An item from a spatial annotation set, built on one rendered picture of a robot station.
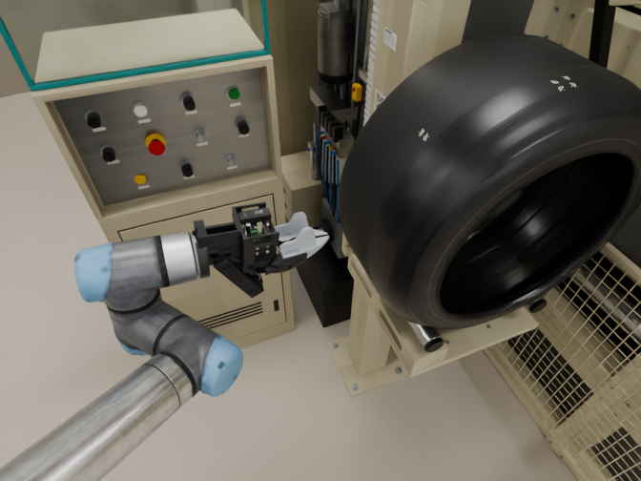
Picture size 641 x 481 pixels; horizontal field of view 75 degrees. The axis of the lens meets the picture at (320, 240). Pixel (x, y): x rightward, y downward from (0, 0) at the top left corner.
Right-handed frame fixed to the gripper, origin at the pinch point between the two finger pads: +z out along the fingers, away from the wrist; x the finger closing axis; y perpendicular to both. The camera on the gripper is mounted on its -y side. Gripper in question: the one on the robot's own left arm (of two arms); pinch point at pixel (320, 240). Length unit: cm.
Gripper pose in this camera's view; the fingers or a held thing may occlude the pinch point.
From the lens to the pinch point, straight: 69.8
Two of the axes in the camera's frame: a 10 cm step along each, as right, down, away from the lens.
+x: -3.6, -6.9, 6.3
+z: 9.2, -1.8, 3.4
